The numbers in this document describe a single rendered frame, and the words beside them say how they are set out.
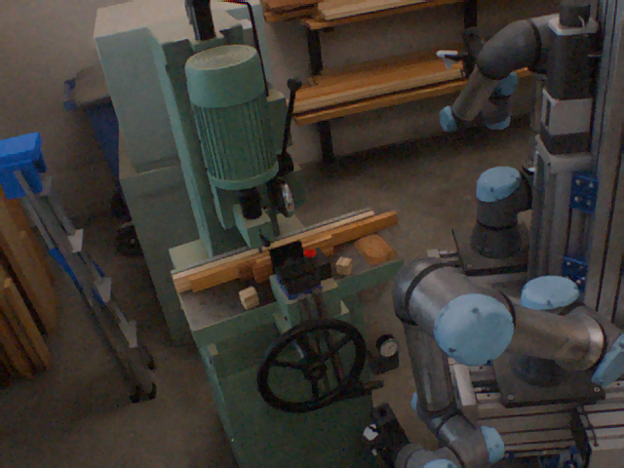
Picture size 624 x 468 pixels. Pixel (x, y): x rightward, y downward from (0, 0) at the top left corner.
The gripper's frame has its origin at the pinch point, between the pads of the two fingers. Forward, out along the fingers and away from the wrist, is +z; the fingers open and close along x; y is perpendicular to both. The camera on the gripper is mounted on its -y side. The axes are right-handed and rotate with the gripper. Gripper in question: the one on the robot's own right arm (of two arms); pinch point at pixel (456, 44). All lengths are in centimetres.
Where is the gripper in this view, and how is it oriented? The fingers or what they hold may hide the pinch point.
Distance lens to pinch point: 232.8
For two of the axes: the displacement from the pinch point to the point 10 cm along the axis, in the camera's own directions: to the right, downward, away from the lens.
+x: 9.4, -3.4, 0.4
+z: -2.3, -5.2, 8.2
